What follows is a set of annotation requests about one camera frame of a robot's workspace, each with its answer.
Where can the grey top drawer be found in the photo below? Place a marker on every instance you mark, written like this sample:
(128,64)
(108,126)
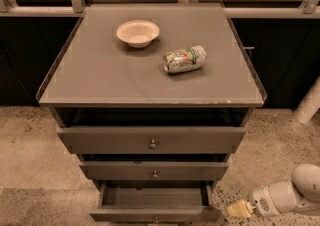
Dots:
(151,140)

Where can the white cylindrical robot base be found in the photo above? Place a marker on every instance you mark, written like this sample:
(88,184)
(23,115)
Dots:
(309,105)

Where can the grey bottom drawer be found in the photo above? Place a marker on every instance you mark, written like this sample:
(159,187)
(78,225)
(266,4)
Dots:
(155,202)

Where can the grey drawer cabinet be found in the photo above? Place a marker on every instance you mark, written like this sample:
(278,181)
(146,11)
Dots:
(100,81)

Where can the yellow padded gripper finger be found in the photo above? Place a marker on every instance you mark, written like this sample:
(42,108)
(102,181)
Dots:
(241,209)

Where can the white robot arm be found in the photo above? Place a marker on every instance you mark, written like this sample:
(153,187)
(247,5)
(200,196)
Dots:
(300,194)

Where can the grey drawer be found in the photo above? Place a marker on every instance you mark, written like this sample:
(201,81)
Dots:
(148,170)
(151,140)
(155,202)

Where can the crushed soda can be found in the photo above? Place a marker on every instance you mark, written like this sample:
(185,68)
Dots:
(184,60)

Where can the white paper bowl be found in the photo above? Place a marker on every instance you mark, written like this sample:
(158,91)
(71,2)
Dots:
(138,33)

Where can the grey middle drawer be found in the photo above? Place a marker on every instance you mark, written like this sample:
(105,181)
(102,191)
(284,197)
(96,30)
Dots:
(148,170)

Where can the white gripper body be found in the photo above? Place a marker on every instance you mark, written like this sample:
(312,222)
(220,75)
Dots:
(261,201)

